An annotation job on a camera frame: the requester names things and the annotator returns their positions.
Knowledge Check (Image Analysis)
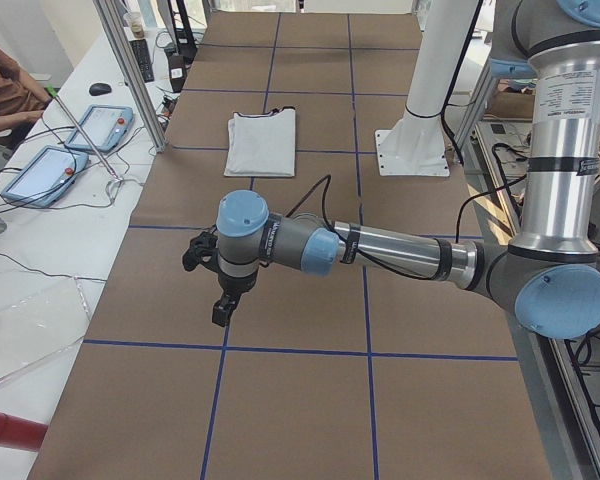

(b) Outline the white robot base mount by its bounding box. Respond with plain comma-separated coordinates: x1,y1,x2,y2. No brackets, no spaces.
375,0,482,177

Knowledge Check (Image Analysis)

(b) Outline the black keyboard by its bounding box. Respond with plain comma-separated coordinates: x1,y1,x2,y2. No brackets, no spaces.
129,39,154,83

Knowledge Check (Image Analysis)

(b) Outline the clear plastic bag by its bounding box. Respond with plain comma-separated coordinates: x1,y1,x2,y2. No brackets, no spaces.
0,279,90,387

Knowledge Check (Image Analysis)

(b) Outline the red cylinder bottle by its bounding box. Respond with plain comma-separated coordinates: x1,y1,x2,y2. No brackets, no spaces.
0,412,48,452

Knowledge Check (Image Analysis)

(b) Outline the seated person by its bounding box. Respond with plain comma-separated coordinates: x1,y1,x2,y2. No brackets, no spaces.
0,49,52,150

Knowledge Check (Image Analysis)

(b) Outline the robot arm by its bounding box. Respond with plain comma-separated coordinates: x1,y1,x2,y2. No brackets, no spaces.
182,1,600,339

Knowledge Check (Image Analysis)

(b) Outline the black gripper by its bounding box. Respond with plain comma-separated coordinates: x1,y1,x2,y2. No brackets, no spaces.
182,230,257,327

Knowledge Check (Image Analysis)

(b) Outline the aluminium frame post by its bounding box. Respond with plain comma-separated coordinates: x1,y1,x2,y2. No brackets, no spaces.
93,0,167,153

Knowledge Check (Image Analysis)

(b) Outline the near teach pendant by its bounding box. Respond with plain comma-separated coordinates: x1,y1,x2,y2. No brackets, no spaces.
0,146,89,208

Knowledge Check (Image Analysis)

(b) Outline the black computer mouse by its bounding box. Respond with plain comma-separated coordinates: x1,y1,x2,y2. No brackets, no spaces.
88,82,112,97

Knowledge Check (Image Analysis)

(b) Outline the grey cartoon print t-shirt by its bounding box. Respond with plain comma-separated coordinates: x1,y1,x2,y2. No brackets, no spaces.
224,106,296,178

